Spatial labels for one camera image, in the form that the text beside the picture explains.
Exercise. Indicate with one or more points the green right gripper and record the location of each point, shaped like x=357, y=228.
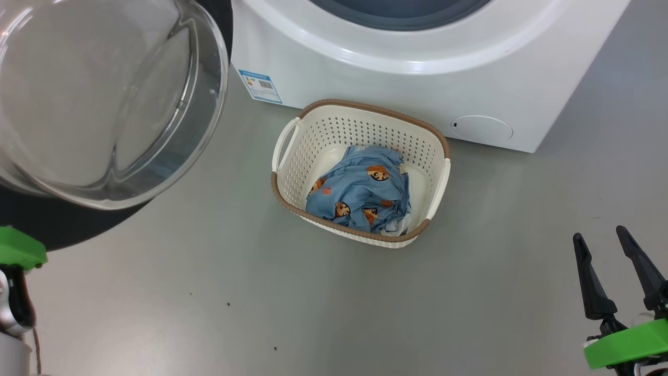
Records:
x=631, y=344

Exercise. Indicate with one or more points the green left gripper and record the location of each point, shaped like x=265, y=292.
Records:
x=18, y=248

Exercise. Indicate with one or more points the black round glass washer door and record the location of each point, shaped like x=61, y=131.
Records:
x=94, y=104

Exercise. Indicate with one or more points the blue bear print garment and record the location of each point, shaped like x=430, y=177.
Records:
x=355, y=193

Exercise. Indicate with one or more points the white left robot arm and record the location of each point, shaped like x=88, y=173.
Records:
x=10, y=313

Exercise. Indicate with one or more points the white front-load washing machine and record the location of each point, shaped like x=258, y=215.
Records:
x=365, y=73

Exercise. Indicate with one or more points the grey rubber door gasket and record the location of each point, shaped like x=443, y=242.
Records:
x=396, y=18

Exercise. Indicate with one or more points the cream basket with brown rim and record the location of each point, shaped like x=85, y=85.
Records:
x=292, y=177

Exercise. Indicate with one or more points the blue energy label sticker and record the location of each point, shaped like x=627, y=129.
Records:
x=260, y=86

